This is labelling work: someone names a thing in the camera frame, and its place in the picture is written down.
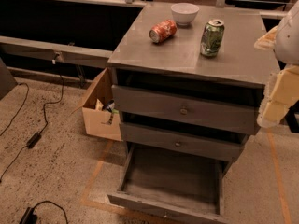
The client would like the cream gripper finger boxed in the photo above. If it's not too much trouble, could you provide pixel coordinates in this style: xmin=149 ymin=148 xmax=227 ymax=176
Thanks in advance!
xmin=254 ymin=26 xmax=278 ymax=50
xmin=257 ymin=64 xmax=299 ymax=128

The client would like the green soda can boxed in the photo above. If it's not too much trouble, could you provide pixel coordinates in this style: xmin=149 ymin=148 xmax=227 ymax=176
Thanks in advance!
xmin=200 ymin=19 xmax=224 ymax=57

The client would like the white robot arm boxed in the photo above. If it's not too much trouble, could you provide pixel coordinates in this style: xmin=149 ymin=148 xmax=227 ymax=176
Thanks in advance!
xmin=254 ymin=1 xmax=299 ymax=128

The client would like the top grey drawer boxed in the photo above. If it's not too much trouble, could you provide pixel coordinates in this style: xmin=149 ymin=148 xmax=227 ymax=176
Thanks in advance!
xmin=112 ymin=85 xmax=258 ymax=134

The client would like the grey drawer cabinet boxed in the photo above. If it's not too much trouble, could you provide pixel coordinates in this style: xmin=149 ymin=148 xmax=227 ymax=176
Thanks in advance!
xmin=109 ymin=3 xmax=278 ymax=224

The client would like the middle grey drawer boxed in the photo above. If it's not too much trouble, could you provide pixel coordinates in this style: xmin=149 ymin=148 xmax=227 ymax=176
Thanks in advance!
xmin=120 ymin=123 xmax=243 ymax=161

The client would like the orange soda can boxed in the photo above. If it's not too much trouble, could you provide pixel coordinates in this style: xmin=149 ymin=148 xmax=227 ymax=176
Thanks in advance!
xmin=149 ymin=20 xmax=177 ymax=44

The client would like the bottom grey open drawer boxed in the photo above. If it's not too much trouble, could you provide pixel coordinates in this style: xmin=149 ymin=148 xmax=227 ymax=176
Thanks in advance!
xmin=108 ymin=144 xmax=229 ymax=224

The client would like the black power brick bottom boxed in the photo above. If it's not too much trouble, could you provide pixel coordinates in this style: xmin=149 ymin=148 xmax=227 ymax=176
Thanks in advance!
xmin=19 ymin=200 xmax=69 ymax=224

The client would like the white bowl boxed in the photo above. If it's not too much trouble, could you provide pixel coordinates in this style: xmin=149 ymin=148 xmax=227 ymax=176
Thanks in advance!
xmin=171 ymin=3 xmax=199 ymax=25

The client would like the black item in box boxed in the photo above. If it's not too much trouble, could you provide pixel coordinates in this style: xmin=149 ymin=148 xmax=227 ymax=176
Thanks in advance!
xmin=102 ymin=100 xmax=115 ymax=125

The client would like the cardboard box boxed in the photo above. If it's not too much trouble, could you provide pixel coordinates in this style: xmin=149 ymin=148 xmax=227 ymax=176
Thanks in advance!
xmin=74 ymin=68 xmax=121 ymax=141

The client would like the black power adapter cable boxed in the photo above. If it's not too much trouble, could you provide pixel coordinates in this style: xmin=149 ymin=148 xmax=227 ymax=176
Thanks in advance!
xmin=0 ymin=51 xmax=65 ymax=183

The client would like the thin black floor cable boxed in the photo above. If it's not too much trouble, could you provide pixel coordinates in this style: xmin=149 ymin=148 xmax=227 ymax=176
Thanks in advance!
xmin=0 ymin=82 xmax=30 ymax=137

